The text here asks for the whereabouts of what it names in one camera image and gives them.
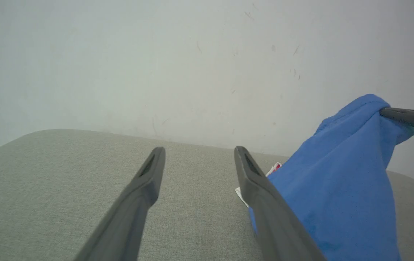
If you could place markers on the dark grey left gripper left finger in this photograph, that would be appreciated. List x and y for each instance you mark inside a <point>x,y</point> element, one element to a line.
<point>127,217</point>

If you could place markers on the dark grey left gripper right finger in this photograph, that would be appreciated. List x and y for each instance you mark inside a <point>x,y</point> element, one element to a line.
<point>270,224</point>

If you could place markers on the blue jersey with white sleeves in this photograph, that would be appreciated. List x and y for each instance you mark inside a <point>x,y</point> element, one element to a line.
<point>337,181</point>

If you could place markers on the grey padded ironing board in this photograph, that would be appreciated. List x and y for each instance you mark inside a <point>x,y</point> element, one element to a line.
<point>47,199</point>

